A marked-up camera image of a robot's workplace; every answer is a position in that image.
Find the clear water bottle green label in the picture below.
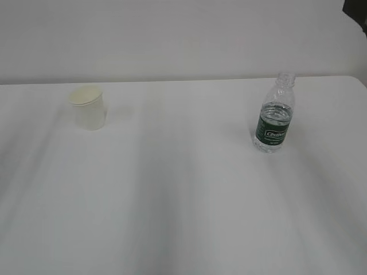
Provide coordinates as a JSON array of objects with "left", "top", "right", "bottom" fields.
[{"left": 253, "top": 72, "right": 296, "bottom": 154}]

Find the white paper cup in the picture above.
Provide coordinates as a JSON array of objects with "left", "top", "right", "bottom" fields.
[{"left": 68, "top": 85, "right": 106, "bottom": 131}]

